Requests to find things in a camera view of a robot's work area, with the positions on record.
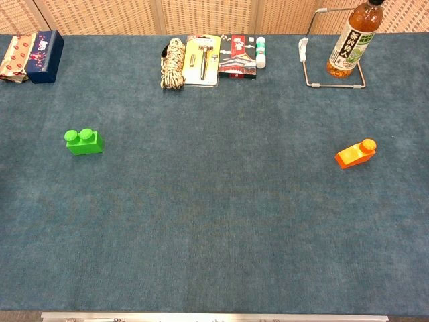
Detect wicker folding screen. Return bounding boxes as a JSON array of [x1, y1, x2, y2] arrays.
[[0, 0, 429, 36]]

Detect gold red-patterned package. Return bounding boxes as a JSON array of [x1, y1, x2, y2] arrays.
[[0, 32, 37, 83]]

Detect navy blue floral box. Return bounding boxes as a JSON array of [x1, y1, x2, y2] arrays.
[[25, 30, 65, 85]]

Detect razor in yellow blister pack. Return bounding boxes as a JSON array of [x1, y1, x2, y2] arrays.
[[182, 34, 222, 87]]

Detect green toy brick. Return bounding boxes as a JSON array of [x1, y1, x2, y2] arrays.
[[64, 128, 105, 156]]

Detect white green tube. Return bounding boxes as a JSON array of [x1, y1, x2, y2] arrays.
[[255, 36, 267, 70]]

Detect white clip on stand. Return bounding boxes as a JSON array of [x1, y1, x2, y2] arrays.
[[298, 37, 309, 63]]

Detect amber tea bottle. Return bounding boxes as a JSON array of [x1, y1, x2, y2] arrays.
[[326, 0, 384, 79]]

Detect beige braided rope bundle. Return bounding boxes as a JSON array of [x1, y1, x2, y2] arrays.
[[160, 36, 186, 90]]

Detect metal wire stand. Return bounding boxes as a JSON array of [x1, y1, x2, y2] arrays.
[[299, 7, 367, 90]]

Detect black red palace-print box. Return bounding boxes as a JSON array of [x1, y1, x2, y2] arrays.
[[217, 34, 258, 81]]

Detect orange toy brick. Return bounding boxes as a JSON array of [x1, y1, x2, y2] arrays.
[[334, 138, 377, 170]]

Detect aluminium rail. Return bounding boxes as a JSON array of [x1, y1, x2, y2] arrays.
[[40, 311, 389, 322]]

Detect blue table cloth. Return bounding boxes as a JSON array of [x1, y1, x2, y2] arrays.
[[0, 32, 429, 313]]

